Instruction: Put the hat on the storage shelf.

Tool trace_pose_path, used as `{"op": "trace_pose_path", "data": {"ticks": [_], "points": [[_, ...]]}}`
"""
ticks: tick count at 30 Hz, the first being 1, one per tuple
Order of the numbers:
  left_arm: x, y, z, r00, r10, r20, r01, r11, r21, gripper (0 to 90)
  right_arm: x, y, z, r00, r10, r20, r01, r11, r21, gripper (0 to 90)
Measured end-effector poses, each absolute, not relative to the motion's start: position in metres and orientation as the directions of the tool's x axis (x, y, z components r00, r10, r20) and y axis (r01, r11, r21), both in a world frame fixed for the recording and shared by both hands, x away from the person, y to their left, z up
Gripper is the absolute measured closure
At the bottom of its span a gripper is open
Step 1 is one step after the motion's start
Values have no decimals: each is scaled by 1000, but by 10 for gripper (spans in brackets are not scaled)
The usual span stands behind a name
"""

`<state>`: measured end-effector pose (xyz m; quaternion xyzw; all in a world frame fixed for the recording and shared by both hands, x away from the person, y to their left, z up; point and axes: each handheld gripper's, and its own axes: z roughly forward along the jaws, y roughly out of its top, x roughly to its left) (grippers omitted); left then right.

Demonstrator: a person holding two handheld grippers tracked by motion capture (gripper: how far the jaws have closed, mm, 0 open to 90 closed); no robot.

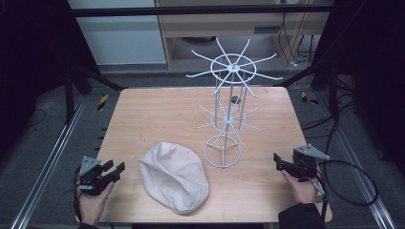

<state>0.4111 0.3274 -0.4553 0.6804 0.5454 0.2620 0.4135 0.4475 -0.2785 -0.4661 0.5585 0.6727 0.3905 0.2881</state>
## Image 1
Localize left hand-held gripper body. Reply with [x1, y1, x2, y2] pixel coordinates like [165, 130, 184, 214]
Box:
[76, 156, 117, 196]

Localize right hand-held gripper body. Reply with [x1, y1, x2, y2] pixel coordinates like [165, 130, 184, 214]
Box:
[290, 144, 331, 183]

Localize white cloth cap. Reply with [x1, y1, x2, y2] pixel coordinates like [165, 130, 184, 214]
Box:
[138, 141, 211, 216]

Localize white wire hat rack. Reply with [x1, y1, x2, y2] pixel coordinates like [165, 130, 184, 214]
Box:
[185, 37, 284, 169]

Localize person's right hand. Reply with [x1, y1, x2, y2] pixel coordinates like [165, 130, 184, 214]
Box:
[280, 170, 321, 205]

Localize person's left hand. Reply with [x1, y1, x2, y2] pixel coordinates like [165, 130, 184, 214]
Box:
[76, 180, 116, 227]

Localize black yellow floor tape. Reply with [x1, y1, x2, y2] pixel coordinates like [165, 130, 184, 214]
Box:
[300, 91, 320, 106]
[96, 94, 110, 112]

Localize black metal stand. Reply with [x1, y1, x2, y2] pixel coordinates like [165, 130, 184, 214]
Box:
[62, 58, 126, 126]
[274, 60, 342, 122]

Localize white cabinet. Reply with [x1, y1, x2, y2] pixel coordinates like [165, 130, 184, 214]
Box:
[68, 0, 167, 67]

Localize light wooden desk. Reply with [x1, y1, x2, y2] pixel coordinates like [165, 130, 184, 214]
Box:
[154, 0, 332, 70]

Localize grey cable plug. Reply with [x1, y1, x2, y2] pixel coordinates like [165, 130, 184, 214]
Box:
[309, 178, 330, 204]

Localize aluminium floor rail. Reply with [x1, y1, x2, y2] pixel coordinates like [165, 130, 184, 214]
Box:
[318, 92, 397, 229]
[10, 94, 88, 229]

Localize black floor cables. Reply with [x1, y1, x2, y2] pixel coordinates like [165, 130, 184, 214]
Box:
[300, 77, 362, 141]

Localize black looped gripper cable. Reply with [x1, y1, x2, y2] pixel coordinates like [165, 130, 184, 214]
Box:
[317, 158, 379, 207]

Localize thin black floor cable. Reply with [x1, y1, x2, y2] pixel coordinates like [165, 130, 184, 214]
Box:
[26, 108, 48, 129]

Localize black hanging cables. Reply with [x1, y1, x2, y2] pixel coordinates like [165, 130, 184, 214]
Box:
[277, 11, 317, 69]

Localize black horizontal frame bar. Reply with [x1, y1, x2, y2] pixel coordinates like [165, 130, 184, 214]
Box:
[68, 4, 334, 18]

